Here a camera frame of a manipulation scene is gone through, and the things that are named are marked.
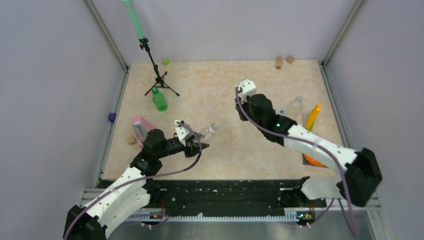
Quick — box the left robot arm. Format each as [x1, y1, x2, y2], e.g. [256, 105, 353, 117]
[63, 123, 210, 240]

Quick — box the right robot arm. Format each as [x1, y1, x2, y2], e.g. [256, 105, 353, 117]
[235, 93, 383, 207]

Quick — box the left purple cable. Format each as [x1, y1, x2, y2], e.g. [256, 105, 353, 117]
[62, 121, 204, 240]

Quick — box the wooden block left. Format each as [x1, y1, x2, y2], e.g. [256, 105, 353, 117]
[275, 55, 283, 70]

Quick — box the yellow green block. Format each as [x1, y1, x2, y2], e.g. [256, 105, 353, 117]
[305, 104, 322, 131]

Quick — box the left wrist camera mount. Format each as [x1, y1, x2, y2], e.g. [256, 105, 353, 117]
[174, 120, 194, 147]

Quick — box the purple small object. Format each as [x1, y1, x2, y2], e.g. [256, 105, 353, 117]
[107, 112, 117, 123]

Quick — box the small wooden cube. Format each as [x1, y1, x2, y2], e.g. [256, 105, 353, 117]
[127, 136, 137, 146]

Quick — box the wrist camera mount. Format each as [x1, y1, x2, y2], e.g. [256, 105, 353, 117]
[174, 120, 194, 147]
[235, 78, 256, 104]

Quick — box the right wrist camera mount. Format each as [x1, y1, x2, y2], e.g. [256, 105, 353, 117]
[235, 78, 256, 104]

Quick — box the orange tape dispenser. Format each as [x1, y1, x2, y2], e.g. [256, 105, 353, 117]
[304, 153, 327, 168]

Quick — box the pink toy toaster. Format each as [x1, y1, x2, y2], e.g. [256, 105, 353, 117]
[131, 116, 156, 150]

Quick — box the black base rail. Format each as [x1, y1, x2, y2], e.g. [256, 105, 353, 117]
[146, 179, 327, 219]

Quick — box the purple cable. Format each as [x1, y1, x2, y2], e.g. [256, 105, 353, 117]
[62, 121, 204, 240]
[234, 86, 360, 239]

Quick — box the clear bottle blue-white cap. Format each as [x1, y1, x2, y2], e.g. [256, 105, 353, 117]
[197, 122, 219, 144]

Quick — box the wooden block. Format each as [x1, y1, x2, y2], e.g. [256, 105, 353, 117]
[285, 55, 296, 65]
[275, 55, 283, 70]

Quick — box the green plastic bottle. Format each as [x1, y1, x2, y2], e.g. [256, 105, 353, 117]
[151, 87, 168, 112]

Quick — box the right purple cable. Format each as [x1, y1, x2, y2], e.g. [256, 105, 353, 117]
[234, 86, 360, 239]

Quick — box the black tripod green pole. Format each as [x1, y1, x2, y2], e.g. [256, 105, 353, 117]
[121, 0, 180, 97]

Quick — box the clear plastic bottle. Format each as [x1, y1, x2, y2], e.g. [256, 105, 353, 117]
[283, 95, 303, 123]

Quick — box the wooden block right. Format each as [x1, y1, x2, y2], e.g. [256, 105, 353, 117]
[285, 55, 296, 65]

